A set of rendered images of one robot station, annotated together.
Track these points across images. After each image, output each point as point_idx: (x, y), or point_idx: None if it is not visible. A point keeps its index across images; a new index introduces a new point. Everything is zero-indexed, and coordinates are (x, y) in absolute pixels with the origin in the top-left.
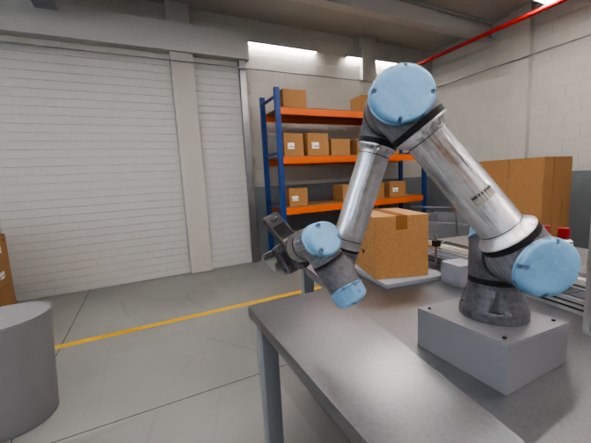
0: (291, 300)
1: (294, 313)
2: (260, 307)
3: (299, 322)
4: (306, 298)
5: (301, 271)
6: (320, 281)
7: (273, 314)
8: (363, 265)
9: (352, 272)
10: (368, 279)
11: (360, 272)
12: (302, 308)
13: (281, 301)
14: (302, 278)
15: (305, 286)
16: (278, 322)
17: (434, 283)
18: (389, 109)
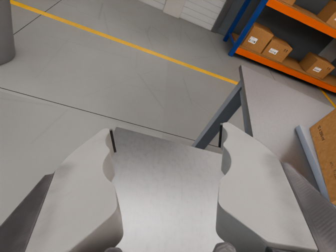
0: (185, 156)
1: (165, 202)
2: (131, 142)
3: (154, 245)
4: (209, 168)
5: (237, 85)
6: (248, 133)
7: (132, 178)
8: (324, 156)
9: None
10: (315, 182)
11: (309, 158)
12: (187, 194)
13: (171, 148)
14: (232, 92)
15: (229, 104)
16: (121, 214)
17: None
18: None
